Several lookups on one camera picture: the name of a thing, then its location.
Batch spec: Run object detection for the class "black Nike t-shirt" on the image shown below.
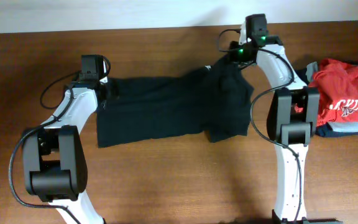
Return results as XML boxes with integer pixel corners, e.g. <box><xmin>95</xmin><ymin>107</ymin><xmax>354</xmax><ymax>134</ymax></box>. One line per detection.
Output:
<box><xmin>96</xmin><ymin>57</ymin><xmax>254</xmax><ymax>147</ymax></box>

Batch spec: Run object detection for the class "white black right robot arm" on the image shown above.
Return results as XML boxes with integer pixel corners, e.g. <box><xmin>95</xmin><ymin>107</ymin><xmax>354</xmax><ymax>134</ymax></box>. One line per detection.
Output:
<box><xmin>231</xmin><ymin>14</ymin><xmax>319</xmax><ymax>223</ymax></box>

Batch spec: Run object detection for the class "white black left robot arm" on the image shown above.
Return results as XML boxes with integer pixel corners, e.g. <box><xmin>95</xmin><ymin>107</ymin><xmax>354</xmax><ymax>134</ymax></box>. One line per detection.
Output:
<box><xmin>17</xmin><ymin>55</ymin><xmax>111</xmax><ymax>223</ymax></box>

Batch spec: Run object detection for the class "red printed t-shirt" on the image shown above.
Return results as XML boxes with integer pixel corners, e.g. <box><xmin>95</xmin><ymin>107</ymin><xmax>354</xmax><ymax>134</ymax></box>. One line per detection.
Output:
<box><xmin>293</xmin><ymin>58</ymin><xmax>358</xmax><ymax>127</ymax></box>

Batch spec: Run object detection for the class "navy folded garment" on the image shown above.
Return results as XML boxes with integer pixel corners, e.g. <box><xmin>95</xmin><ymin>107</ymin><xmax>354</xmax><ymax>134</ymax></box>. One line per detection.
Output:
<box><xmin>315</xmin><ymin>122</ymin><xmax>358</xmax><ymax>138</ymax></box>

